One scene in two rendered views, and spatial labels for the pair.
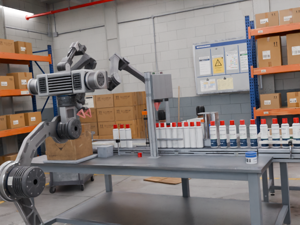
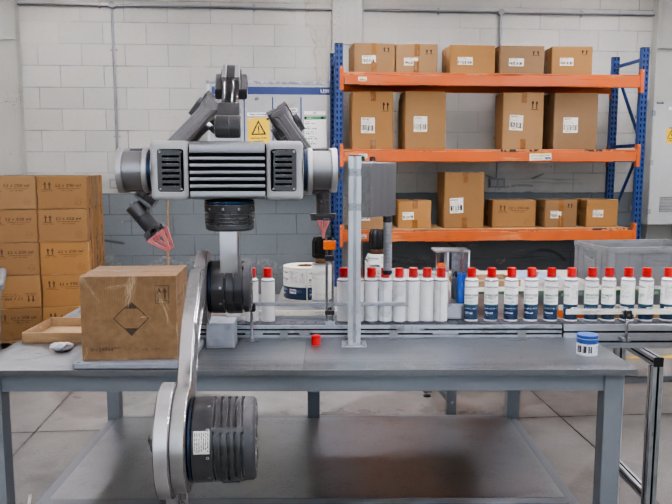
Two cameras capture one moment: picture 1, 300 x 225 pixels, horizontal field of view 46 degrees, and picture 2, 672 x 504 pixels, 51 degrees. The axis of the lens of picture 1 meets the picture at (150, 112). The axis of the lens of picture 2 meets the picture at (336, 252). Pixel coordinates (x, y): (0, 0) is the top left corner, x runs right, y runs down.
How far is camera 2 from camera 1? 1.40 m
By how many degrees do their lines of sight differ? 29
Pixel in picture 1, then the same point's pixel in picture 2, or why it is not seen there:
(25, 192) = (251, 469)
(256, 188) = (618, 404)
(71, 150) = (166, 334)
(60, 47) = not seen: outside the picture
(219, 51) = (262, 104)
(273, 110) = not seen: hidden behind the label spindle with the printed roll
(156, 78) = (377, 171)
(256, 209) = (613, 443)
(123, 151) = (258, 331)
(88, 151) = not seen: hidden behind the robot
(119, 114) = (52, 228)
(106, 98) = (15, 187)
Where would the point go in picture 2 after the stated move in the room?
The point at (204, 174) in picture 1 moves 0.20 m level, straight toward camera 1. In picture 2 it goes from (515, 382) to (556, 401)
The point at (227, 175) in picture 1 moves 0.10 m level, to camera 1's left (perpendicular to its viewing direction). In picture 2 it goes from (563, 382) to (540, 386)
